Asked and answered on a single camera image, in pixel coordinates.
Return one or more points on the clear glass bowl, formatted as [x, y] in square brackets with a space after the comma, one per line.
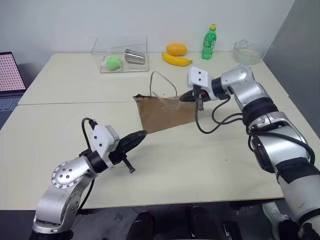
[246, 53]

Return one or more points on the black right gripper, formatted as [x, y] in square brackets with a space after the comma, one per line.
[200, 96]

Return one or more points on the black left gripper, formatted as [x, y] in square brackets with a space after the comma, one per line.
[119, 154]

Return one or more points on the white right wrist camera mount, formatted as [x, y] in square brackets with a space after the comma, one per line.
[199, 78]

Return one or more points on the green plastic soda bottle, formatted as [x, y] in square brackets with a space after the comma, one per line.
[208, 45]

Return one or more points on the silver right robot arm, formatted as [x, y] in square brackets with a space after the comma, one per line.
[270, 130]

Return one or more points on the orange mango fruit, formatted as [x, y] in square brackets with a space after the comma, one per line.
[176, 49]

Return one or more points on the white sneaker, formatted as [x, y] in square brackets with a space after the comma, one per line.
[275, 216]

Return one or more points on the clear plastic box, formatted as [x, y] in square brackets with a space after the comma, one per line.
[120, 53]

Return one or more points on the yellow banana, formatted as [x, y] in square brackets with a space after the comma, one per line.
[176, 60]

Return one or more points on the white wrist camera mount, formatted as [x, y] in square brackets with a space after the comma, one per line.
[102, 138]
[199, 78]

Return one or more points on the brown paper bag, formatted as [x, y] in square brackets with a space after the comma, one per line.
[165, 113]

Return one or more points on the dark rounded shape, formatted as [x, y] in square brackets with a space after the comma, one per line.
[141, 226]

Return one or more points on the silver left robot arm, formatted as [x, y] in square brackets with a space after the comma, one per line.
[65, 175]

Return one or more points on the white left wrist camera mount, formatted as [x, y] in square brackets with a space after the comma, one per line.
[102, 138]

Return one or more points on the green round sponge ball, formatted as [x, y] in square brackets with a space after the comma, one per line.
[113, 62]

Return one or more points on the stainless steel cup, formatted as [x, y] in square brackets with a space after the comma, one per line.
[135, 57]

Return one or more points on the laptop with pink screen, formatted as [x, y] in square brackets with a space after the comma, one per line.
[8, 75]

